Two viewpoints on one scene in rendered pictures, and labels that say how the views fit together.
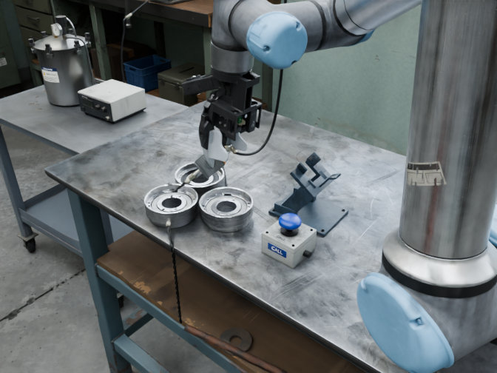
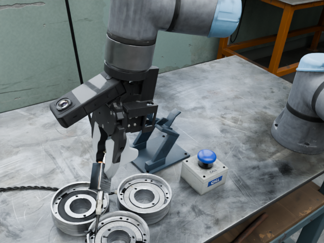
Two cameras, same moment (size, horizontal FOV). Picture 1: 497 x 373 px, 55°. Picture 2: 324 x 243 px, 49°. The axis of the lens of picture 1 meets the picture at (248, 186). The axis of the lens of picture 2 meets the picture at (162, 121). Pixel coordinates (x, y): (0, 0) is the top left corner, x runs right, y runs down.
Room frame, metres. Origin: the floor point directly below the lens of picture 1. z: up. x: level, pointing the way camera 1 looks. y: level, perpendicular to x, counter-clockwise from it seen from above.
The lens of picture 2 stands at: (0.65, 0.51, 1.33)
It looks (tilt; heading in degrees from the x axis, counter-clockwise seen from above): 34 degrees down; 282
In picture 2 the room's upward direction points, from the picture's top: 5 degrees clockwise
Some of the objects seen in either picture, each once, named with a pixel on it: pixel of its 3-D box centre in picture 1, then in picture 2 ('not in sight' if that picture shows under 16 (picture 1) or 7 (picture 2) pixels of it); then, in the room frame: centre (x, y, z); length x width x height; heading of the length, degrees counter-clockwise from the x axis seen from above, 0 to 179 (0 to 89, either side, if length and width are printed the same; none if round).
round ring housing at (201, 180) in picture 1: (200, 181); (80, 209); (0.88, 0.10, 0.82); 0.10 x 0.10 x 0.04
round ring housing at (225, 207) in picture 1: (226, 209); (144, 199); (0.77, 0.04, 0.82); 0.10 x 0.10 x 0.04
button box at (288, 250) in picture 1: (291, 241); (206, 170); (0.67, -0.08, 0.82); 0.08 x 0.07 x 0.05; 50
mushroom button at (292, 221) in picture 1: (289, 229); (205, 162); (0.67, -0.07, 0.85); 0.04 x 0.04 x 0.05
